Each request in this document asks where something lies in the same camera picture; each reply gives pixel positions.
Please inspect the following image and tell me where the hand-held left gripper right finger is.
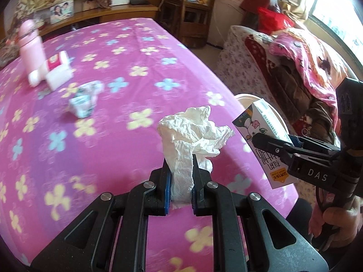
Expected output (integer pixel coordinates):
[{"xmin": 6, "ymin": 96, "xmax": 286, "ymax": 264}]
[{"xmin": 191, "ymin": 154, "xmax": 329, "ymax": 272}]

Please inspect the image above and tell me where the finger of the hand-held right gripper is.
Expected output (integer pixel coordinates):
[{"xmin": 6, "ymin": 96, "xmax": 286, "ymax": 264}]
[
  {"xmin": 289, "ymin": 135, "xmax": 341, "ymax": 153},
  {"xmin": 252, "ymin": 134, "xmax": 305, "ymax": 173}
]

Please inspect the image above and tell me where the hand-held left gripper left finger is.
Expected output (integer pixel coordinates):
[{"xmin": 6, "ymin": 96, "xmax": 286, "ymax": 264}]
[{"xmin": 31, "ymin": 159, "xmax": 172, "ymax": 272}]

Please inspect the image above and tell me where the white cartoon milk carton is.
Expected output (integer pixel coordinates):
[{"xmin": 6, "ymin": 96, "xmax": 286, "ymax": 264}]
[{"xmin": 232, "ymin": 99, "xmax": 298, "ymax": 190}]

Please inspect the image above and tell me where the white tissue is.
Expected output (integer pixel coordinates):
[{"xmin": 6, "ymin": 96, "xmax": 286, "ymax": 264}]
[{"xmin": 158, "ymin": 106, "xmax": 235, "ymax": 203}]

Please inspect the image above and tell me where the white waste bin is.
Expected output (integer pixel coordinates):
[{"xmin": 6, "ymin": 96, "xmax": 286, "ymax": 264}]
[{"xmin": 235, "ymin": 93, "xmax": 288, "ymax": 139}]

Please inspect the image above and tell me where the person's right hand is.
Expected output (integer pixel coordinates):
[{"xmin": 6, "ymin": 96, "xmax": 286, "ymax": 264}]
[{"xmin": 309, "ymin": 197, "xmax": 363, "ymax": 250}]

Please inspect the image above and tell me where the person's dark clothing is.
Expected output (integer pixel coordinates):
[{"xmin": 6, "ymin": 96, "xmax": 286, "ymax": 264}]
[{"xmin": 284, "ymin": 198, "xmax": 315, "ymax": 244}]

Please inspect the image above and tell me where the brown patterned cloth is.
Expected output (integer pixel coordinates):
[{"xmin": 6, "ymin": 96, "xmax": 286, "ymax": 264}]
[{"xmin": 245, "ymin": 34, "xmax": 336, "ymax": 145}]

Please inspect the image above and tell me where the pink cartoon blanket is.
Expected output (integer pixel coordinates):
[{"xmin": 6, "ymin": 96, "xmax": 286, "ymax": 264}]
[{"xmin": 269, "ymin": 30, "xmax": 351, "ymax": 111}]

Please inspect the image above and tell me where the floral covered sofa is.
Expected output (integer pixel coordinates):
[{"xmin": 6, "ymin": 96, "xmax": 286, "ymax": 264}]
[{"xmin": 216, "ymin": 25, "xmax": 363, "ymax": 204}]

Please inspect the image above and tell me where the pink floral bed sheet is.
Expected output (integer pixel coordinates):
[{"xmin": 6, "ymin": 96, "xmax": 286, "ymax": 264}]
[{"xmin": 0, "ymin": 17, "xmax": 298, "ymax": 272}]

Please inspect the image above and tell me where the crumpled blue white wrapper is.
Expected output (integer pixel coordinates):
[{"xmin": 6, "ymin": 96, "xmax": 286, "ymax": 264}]
[{"xmin": 69, "ymin": 81, "xmax": 103, "ymax": 119}]

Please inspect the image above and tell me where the red plastic bag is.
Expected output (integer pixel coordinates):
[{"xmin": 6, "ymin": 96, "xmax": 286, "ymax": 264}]
[{"xmin": 257, "ymin": 7, "xmax": 295, "ymax": 34}]

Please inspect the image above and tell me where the window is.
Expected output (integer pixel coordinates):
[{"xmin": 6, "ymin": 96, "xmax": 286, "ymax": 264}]
[{"xmin": 308, "ymin": 0, "xmax": 363, "ymax": 60}]

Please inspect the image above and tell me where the small white box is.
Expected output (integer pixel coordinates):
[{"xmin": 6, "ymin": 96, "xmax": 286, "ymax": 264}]
[{"xmin": 46, "ymin": 65, "xmax": 73, "ymax": 90}]

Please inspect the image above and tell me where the wooden rack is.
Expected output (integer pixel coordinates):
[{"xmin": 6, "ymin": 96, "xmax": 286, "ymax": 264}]
[{"xmin": 159, "ymin": 0, "xmax": 222, "ymax": 49}]

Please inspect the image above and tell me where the white red-label medicine bottle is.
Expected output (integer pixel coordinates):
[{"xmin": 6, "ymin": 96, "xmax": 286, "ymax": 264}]
[{"xmin": 28, "ymin": 50, "xmax": 70, "ymax": 87}]

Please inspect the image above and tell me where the wooden headboard shelf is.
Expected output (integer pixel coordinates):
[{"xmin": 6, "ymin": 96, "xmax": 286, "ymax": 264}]
[{"xmin": 37, "ymin": 4, "xmax": 159, "ymax": 34}]

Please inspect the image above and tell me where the pink insulated bottle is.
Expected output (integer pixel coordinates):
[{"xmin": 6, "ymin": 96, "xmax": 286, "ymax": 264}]
[{"xmin": 18, "ymin": 20, "xmax": 44, "ymax": 75}]

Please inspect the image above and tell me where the framed couple photo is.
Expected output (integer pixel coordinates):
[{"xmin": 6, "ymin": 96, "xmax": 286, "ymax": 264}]
[{"xmin": 49, "ymin": 1, "xmax": 75, "ymax": 24}]

